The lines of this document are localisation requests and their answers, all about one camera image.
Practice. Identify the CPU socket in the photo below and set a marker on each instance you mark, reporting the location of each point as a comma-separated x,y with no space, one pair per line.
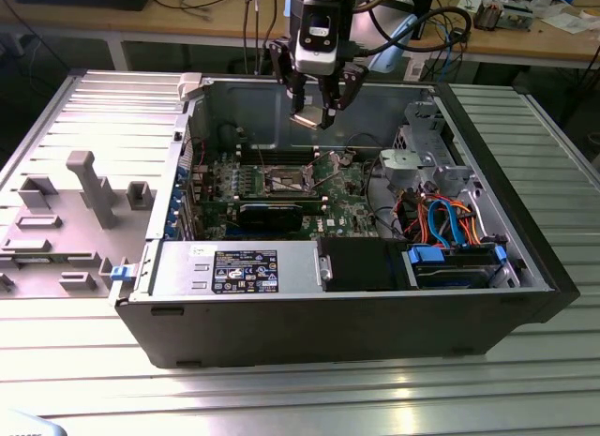
286,185

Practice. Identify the blue case latch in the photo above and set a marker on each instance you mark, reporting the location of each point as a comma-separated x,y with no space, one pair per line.
122,273

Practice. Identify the white rounded device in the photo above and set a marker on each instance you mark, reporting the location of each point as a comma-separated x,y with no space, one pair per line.
23,426

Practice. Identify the metal locking lever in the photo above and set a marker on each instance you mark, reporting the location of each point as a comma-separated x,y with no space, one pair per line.
325,183
262,159

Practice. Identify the black upright device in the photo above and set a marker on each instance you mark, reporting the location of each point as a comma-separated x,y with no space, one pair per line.
424,4

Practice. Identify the silver square CPU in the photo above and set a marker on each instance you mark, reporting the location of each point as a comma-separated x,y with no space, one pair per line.
307,116

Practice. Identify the hard disk in blue carrier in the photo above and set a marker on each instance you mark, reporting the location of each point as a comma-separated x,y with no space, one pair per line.
450,274

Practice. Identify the small electronics assembly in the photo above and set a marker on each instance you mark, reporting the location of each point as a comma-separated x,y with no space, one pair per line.
487,16

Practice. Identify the green motherboard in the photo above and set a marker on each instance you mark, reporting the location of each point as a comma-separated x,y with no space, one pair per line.
349,204

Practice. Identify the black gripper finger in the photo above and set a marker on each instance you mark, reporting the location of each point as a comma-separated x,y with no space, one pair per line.
326,115
298,98

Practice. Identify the wooden desk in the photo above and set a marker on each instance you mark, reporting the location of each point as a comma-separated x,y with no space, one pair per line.
211,23

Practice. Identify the grey parts rack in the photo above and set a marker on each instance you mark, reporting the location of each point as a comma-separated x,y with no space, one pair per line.
70,267

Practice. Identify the black PC case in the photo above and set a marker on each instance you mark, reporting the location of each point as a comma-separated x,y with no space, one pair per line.
304,333

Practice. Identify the silver power supply unit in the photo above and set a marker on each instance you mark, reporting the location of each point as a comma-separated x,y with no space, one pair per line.
178,267

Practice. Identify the metal drive cage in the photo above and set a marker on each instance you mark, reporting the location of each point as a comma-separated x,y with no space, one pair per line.
422,126

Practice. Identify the white papers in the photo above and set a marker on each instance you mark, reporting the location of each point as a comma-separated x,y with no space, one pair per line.
567,23

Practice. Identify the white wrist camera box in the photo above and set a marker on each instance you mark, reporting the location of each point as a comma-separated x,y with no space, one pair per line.
314,63

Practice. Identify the small black adapter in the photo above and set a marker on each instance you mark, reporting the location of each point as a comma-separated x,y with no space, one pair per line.
460,35

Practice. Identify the black plastic shroud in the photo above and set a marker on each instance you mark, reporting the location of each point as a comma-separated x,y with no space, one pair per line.
361,265

